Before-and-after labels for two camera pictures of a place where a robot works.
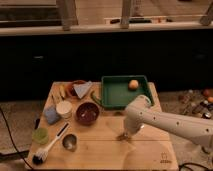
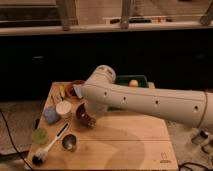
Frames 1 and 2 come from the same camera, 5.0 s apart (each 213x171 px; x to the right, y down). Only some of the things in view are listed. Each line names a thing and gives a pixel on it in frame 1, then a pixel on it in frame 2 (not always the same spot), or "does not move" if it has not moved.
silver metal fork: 124,136 → 92,123
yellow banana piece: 62,90 does not move
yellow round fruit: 133,84 does not move
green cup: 40,135 does not move
